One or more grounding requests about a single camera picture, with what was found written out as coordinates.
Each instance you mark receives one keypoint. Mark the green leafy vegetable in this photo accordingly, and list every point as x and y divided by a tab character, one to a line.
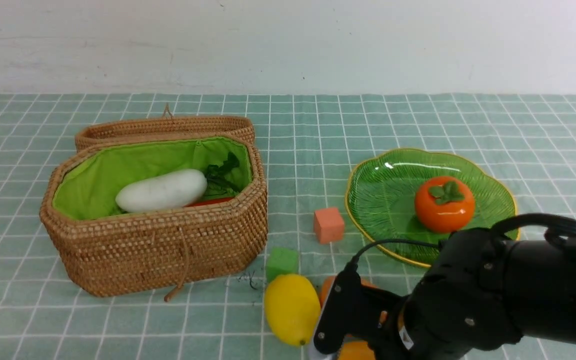
218	185

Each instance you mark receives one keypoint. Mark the woven wicker basket green lining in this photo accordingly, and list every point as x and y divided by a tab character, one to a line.
110	252

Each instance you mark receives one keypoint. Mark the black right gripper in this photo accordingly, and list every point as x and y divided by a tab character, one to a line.
436	323

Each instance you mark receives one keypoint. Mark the green foam cube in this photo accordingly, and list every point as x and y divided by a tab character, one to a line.
281	261

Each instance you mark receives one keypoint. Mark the green glass plate gold rim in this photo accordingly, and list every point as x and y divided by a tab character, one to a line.
381	191

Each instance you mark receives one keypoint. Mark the orange foam cube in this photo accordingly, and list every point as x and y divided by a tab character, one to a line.
328	225

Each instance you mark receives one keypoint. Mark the brown potato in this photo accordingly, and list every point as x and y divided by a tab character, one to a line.
325	290

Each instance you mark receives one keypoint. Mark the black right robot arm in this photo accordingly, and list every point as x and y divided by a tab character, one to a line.
535	279

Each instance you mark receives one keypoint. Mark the yellow lemon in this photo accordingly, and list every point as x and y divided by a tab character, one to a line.
292	309

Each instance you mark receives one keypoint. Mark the orange yellow mango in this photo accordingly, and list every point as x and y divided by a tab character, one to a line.
356	350

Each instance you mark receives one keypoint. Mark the orange persimmon with green leaves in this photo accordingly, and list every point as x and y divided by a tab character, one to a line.
444	204

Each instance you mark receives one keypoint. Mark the woven wicker basket lid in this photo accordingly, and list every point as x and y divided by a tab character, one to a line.
112	131

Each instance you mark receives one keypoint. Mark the white radish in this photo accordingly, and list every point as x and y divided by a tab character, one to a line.
176	189

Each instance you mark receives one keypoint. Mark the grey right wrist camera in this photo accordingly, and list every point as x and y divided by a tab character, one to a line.
335	318

